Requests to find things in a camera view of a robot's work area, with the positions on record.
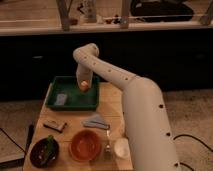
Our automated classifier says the dark brown bowl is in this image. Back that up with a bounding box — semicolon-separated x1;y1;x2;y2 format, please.
30;138;59;168

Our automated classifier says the orange apple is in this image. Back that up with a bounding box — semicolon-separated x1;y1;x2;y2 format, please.
80;81;89;92

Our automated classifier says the green vegetable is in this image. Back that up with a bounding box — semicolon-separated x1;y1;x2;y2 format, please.
44;135;54;161

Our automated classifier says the small dark box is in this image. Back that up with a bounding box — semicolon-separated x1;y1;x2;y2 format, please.
43;120;67;133

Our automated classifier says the grey folded cloth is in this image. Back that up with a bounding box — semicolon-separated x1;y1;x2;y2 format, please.
82;114;110;130

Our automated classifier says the silver fork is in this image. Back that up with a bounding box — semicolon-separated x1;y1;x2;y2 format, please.
104;130;111;159

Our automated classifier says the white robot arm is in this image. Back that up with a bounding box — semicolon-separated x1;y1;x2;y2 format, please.
73;43;181;171

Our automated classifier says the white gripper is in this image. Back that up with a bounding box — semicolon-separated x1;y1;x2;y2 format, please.
76;65;92;84

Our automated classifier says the green plastic tray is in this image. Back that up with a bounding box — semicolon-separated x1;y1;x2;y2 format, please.
45;76;99;111

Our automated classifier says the small grey sponge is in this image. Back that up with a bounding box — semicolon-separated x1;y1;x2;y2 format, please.
55;94;68;106

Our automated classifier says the white cup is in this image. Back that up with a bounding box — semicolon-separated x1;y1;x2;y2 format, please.
114;138;130;159

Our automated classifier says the black cable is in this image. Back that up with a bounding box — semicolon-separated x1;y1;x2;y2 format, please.
172;133;213;171

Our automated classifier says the black bag on shelf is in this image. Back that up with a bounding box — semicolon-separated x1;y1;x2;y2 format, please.
130;0;194;22

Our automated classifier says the orange bowl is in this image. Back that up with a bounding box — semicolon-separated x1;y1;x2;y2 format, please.
68;129;102;162

